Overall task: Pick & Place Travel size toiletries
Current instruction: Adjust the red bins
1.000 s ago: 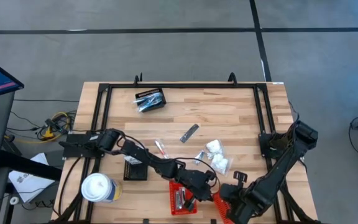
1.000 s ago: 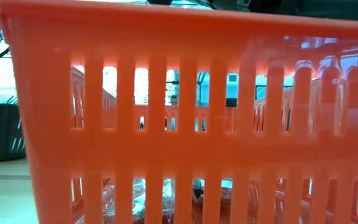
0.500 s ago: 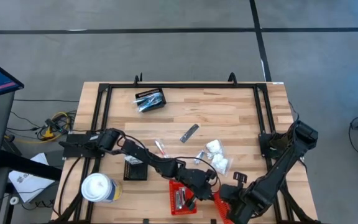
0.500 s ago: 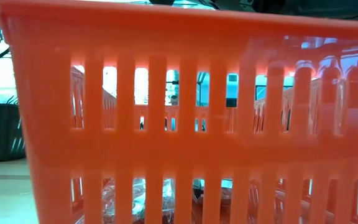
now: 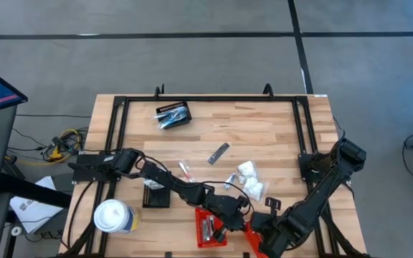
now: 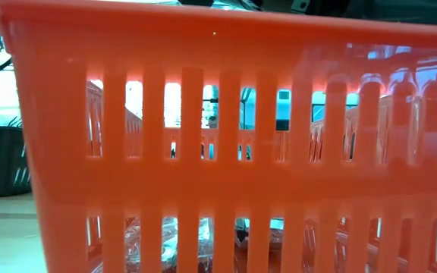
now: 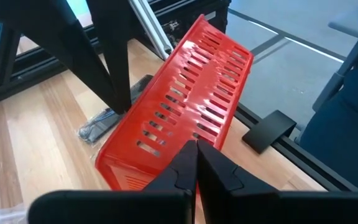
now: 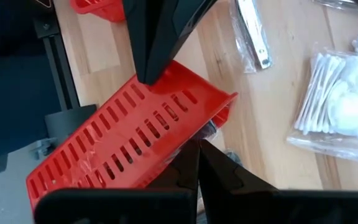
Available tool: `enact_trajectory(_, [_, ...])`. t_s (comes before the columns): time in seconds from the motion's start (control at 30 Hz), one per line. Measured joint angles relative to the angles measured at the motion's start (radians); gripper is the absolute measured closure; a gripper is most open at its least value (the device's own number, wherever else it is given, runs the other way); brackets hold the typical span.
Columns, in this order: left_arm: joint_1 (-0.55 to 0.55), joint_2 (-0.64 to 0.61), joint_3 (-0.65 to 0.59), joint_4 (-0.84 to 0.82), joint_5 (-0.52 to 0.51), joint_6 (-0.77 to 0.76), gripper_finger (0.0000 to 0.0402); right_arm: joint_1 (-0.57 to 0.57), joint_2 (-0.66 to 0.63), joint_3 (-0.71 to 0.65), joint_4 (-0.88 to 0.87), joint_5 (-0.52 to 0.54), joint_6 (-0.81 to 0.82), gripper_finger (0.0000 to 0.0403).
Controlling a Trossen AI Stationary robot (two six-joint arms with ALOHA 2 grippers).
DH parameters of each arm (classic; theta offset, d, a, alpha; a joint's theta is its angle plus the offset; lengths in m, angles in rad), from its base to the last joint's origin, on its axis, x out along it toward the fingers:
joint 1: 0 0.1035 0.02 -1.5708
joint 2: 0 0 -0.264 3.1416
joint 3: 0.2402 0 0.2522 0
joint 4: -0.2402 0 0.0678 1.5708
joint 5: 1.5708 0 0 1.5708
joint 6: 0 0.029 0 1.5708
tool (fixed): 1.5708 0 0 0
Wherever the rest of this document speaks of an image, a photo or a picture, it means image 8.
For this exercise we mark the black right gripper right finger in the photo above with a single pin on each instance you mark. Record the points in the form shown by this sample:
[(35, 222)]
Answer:
[(291, 208)]

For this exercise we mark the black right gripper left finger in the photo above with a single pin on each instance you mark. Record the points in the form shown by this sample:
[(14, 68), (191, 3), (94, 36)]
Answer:
[(120, 208)]

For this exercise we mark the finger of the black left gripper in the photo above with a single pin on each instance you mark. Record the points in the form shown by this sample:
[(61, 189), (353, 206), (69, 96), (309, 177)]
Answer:
[(185, 18), (145, 34)]

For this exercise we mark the red plastic slotted basket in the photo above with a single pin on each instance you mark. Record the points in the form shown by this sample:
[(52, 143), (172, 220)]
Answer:
[(120, 140), (104, 7)]

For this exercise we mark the silver nail pack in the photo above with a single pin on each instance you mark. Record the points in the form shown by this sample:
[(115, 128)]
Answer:
[(253, 34)]

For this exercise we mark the black comb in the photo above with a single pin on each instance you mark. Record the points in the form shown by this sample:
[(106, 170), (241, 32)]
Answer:
[(208, 130)]

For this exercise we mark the black aluminium table frame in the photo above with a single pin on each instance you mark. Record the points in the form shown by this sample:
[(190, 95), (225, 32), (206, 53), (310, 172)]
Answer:
[(57, 62)]

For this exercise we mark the black frame bracket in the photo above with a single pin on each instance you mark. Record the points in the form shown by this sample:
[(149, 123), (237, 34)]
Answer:
[(70, 121)]

